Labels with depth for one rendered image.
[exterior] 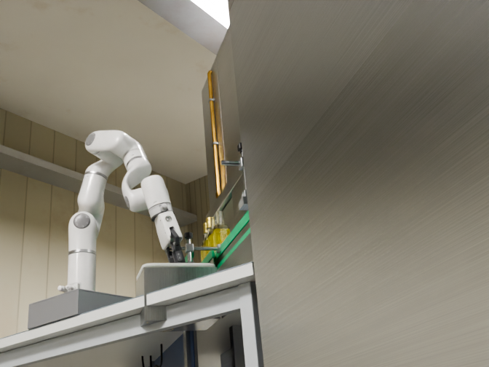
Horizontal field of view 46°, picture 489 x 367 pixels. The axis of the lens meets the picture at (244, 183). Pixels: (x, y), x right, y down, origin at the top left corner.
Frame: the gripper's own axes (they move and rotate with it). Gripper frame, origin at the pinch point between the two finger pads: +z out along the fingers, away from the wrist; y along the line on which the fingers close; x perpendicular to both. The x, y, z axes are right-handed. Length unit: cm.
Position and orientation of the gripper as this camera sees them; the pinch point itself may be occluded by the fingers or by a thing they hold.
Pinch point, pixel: (177, 261)
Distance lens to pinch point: 182.9
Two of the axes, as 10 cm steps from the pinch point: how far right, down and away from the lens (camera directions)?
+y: -3.3, 4.1, 8.5
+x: -8.8, 1.8, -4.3
